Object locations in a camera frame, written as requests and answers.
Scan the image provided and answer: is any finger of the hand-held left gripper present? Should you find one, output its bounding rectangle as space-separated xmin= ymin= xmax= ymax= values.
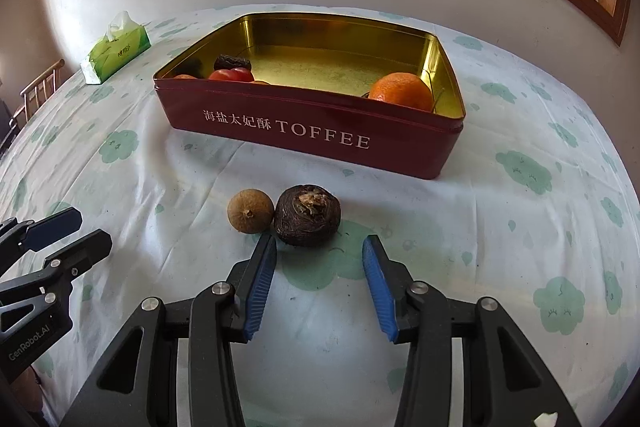
xmin=0 ymin=229 xmax=113 ymax=309
xmin=0 ymin=206 xmax=84 ymax=269

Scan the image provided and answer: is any wooden chair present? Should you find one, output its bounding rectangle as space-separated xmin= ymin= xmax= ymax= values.
xmin=0 ymin=58 xmax=66 ymax=142

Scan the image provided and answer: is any cloud printed tablecloth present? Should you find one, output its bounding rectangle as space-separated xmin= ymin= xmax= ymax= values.
xmin=0 ymin=4 xmax=640 ymax=427

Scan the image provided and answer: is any brown longan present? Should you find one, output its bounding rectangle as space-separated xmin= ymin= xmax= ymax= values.
xmin=227 ymin=189 xmax=276 ymax=234

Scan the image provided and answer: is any dark water chestnut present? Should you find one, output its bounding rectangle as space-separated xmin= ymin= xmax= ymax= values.
xmin=213 ymin=54 xmax=252 ymax=72
xmin=273 ymin=184 xmax=342 ymax=248

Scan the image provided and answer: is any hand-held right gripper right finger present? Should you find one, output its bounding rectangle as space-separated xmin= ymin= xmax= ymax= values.
xmin=361 ymin=234 xmax=583 ymax=427

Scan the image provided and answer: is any green tissue pack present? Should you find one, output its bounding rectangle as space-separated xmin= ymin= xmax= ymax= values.
xmin=80 ymin=11 xmax=152 ymax=85

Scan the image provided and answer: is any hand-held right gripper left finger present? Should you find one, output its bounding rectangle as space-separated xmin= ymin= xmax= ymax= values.
xmin=60 ymin=233 xmax=278 ymax=427

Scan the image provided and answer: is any red metal tin box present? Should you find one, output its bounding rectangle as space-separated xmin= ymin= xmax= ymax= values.
xmin=152 ymin=13 xmax=467 ymax=180

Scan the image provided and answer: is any red cherry tomato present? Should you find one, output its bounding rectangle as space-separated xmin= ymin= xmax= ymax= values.
xmin=207 ymin=68 xmax=255 ymax=83

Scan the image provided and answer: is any large orange mandarin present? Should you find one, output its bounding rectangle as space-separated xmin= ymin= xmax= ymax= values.
xmin=367 ymin=72 xmax=433 ymax=112

